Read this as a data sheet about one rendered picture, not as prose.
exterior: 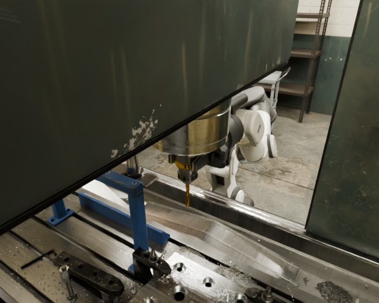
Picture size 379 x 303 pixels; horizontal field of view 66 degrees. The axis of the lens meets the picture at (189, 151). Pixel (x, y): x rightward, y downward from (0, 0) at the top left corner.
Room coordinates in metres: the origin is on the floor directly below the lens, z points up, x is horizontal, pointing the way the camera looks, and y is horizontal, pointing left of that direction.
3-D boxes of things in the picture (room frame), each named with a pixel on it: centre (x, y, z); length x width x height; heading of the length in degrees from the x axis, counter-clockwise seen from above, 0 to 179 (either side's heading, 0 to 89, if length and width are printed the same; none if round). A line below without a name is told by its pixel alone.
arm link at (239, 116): (0.70, -0.10, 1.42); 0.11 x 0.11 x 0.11; 57
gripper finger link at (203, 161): (0.51, -0.03, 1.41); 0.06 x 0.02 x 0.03; 148
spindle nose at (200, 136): (0.51, 0.00, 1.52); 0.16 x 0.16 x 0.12
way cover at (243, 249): (0.96, -0.04, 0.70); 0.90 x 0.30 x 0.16; 58
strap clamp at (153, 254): (0.62, 0.11, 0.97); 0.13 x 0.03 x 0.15; 58
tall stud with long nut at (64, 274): (0.57, 0.36, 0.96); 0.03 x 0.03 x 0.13
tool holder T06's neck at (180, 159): (0.51, 0.00, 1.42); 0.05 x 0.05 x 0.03
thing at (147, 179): (0.74, 0.13, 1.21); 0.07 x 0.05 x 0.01; 148
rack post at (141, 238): (0.70, 0.16, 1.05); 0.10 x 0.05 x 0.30; 148
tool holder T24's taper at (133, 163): (0.77, 0.17, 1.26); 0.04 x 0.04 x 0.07
